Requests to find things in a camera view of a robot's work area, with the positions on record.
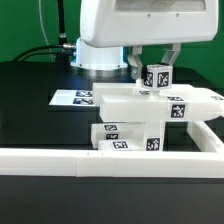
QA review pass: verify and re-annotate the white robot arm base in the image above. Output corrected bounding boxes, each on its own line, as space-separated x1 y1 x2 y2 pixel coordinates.
70 38 128 76

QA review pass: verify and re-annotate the white chair back frame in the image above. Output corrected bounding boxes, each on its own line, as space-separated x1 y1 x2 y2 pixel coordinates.
93 82 224 122

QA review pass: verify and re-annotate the white tagged nut cube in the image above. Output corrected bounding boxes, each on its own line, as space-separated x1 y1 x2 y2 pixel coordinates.
141 64 173 91

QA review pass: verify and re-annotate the flat white tag plate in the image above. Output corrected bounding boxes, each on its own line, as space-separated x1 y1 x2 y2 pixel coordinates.
50 90 93 107

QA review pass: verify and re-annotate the black cable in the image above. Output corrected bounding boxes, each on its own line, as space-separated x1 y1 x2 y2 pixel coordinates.
13 45 78 63

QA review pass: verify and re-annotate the white chair seat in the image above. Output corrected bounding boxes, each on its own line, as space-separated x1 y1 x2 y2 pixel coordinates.
128 121 165 152

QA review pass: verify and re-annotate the black hose with connector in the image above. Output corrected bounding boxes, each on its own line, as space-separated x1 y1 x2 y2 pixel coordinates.
57 0 68 46

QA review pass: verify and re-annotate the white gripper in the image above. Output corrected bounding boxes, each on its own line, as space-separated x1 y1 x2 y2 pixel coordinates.
80 0 219 80

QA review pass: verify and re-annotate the white U-shaped obstacle frame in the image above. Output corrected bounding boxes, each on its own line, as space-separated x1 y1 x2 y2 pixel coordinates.
0 122 224 178

